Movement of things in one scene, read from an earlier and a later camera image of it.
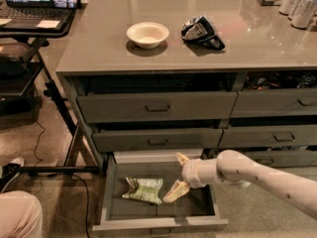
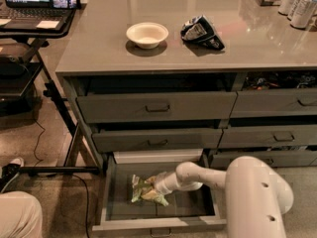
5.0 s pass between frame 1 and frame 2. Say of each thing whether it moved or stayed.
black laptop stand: stayed
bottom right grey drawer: stayed
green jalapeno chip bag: moved
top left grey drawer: stayed
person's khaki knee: stayed
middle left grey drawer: stayed
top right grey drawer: stayed
